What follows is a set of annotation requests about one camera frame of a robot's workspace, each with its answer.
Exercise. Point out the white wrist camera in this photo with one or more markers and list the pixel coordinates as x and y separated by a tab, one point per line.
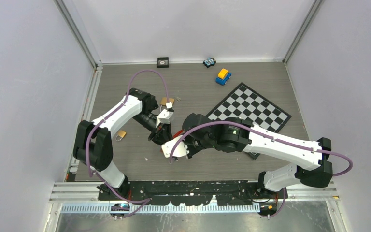
180	151
166	116

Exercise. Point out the black white chessboard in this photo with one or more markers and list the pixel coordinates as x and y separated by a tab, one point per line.
247	104

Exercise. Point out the black square box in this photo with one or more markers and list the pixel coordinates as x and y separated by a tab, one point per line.
162	62

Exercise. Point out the small blue toy car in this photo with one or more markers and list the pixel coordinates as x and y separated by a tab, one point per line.
209	62

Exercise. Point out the large brass padlock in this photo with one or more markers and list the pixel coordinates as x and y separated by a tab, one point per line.
167	102

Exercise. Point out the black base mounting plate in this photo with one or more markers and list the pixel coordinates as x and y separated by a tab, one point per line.
191	193

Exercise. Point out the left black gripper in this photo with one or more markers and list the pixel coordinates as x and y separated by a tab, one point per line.
162	134

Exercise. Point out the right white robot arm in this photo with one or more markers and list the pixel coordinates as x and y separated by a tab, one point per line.
306	164

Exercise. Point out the small brass padlock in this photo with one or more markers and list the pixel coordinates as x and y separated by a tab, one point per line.
120	135

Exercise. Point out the yellow blue toy car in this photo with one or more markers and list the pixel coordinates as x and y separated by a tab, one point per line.
223	76

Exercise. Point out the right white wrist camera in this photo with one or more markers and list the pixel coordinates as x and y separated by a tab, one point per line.
180	151

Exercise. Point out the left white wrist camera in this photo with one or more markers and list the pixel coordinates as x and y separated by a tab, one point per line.
166	116

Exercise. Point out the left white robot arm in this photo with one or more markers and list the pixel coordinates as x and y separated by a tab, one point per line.
93	142

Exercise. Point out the red cable lock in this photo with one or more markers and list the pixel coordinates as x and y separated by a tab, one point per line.
180	132

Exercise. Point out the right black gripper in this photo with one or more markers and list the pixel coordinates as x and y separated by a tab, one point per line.
192	152

